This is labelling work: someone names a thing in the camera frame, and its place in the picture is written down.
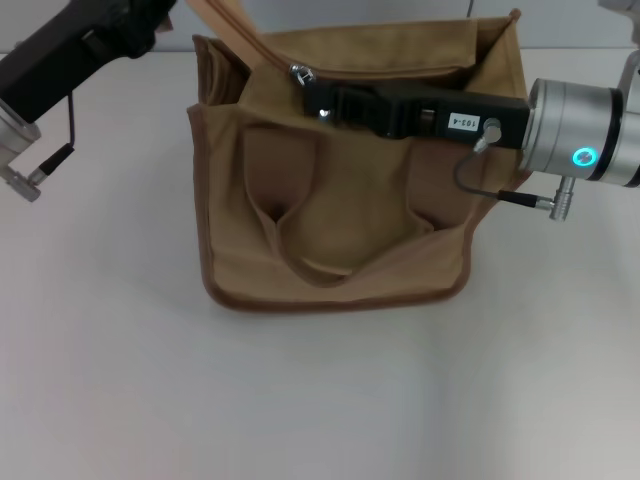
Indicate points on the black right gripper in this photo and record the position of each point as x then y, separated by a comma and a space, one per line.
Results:
510, 112

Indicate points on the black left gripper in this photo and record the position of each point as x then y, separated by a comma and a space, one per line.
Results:
60, 60

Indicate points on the silver metal zipper pull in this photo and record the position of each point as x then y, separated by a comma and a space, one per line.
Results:
302, 74

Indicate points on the khaki canvas food bag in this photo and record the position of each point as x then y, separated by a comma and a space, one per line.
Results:
350, 225

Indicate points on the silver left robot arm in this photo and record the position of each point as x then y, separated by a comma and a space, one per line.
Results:
15, 135

